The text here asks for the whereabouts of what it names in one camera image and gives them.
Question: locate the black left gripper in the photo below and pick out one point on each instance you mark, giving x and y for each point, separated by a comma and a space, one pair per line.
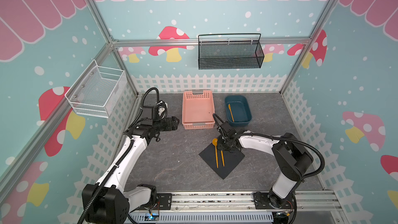
170, 122

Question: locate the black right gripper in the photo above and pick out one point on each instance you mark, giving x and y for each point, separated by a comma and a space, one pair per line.
224, 144

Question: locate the orange plastic spoon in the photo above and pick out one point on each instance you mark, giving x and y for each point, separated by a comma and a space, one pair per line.
215, 143

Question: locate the orange plastic fork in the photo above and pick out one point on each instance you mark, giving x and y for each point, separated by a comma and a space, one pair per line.
222, 158

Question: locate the orange plastic knife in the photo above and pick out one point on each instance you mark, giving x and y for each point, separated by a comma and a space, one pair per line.
231, 113

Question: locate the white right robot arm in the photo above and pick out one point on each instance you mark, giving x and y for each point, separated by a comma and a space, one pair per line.
291, 155

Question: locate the black paper napkin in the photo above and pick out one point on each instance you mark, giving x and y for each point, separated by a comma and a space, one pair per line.
232, 160

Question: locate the pink perforated plastic basket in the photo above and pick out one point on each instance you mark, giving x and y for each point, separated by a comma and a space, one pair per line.
197, 110

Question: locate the teal plastic tub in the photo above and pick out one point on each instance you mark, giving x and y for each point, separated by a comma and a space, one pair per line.
241, 110

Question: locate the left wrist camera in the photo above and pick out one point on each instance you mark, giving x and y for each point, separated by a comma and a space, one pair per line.
155, 112

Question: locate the white wire wall basket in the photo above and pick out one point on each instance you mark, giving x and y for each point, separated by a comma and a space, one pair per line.
97, 91

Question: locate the black wire wall basket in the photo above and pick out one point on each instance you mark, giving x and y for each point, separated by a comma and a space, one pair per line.
230, 51

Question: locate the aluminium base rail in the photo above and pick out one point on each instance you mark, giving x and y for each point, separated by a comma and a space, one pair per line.
241, 207

